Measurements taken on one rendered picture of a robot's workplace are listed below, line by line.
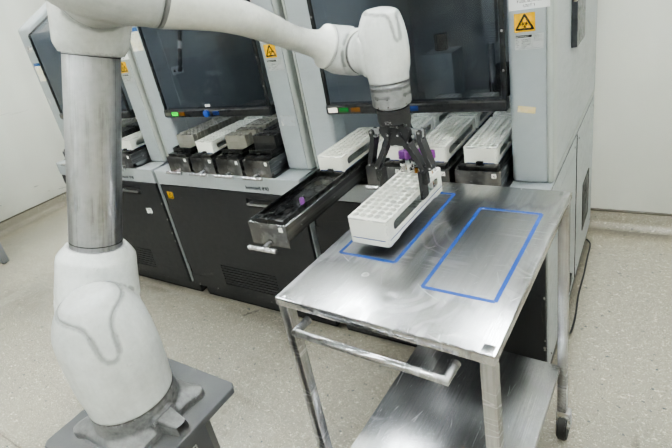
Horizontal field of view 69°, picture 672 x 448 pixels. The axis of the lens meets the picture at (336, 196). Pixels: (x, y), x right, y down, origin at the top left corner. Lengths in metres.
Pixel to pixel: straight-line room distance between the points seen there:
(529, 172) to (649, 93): 1.14
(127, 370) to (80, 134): 0.43
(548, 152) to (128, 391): 1.19
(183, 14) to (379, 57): 0.41
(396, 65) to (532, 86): 0.50
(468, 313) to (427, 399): 0.64
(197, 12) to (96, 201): 0.41
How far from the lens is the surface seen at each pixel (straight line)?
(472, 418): 1.46
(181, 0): 0.87
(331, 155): 1.62
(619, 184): 2.75
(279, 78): 1.82
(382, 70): 1.07
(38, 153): 4.87
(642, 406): 1.93
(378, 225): 1.05
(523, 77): 1.46
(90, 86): 1.01
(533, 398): 1.51
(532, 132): 1.50
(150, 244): 2.77
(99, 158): 1.02
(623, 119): 2.63
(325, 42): 1.16
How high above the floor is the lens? 1.38
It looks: 24 degrees down
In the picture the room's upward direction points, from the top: 11 degrees counter-clockwise
